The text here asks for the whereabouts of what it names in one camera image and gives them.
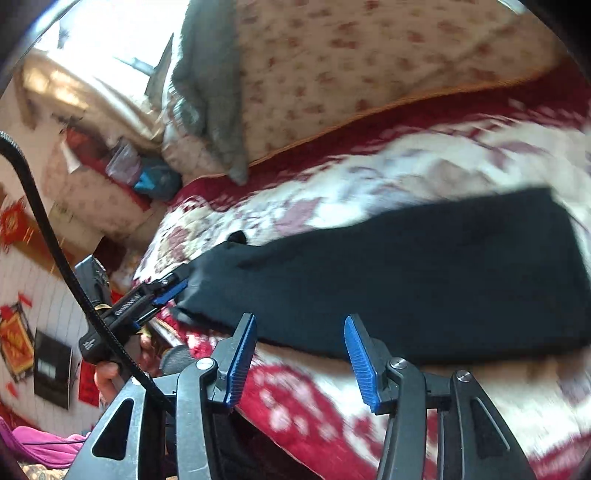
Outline black pants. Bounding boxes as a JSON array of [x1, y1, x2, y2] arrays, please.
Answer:
[[172, 188, 590, 365]]

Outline pink sleeve forearm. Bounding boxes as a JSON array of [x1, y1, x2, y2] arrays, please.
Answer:
[[1, 419, 88, 469]]

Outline person's left hand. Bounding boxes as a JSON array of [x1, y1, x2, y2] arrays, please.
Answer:
[[94, 331, 160, 405]]

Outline red white floral blanket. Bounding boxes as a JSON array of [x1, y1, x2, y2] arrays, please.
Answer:
[[134, 60, 590, 479]]

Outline teal object by bed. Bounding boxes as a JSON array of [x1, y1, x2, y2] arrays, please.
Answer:
[[133, 166, 182, 202]]

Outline clear plastic container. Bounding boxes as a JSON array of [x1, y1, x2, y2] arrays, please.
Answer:
[[105, 137, 142, 187]]

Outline grey fleece towel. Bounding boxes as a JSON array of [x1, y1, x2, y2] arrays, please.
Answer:
[[171, 1, 249, 185]]

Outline floral beige quilt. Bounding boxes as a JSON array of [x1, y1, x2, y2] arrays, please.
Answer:
[[161, 0, 569, 179]]

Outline black cable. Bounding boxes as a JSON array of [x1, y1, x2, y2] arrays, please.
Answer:
[[0, 130, 180, 416]]

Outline black wall panel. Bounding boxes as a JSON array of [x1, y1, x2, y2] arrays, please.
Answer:
[[33, 330, 72, 410]]

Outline red wall decoration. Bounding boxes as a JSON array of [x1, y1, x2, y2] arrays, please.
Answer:
[[0, 302, 34, 383]]

